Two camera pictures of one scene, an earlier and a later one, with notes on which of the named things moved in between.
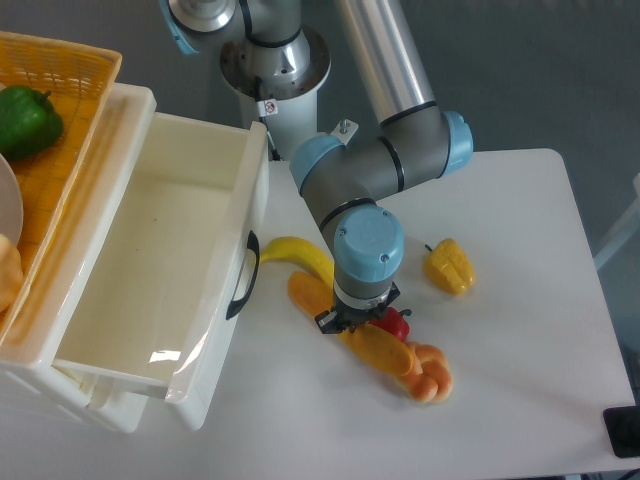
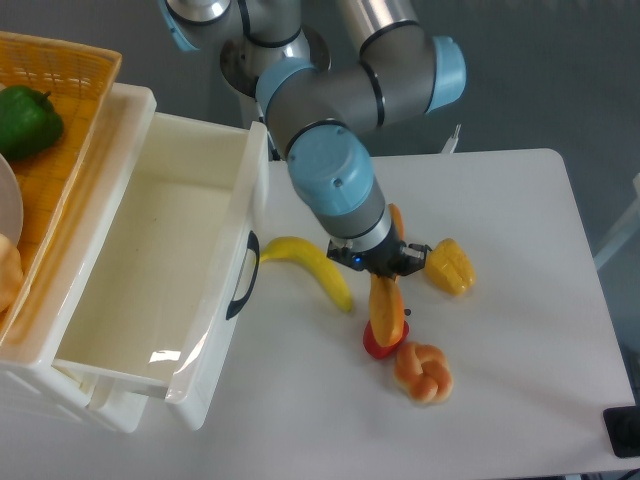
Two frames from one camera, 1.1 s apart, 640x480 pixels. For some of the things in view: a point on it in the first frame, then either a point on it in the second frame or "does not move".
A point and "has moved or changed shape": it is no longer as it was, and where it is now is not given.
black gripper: (329, 322) to (390, 256)
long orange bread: (318, 301) has moved or changed shape
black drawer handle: (253, 244) does not move
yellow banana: (301, 252) does not move
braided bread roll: (430, 378) does not move
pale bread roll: (11, 272) does not move
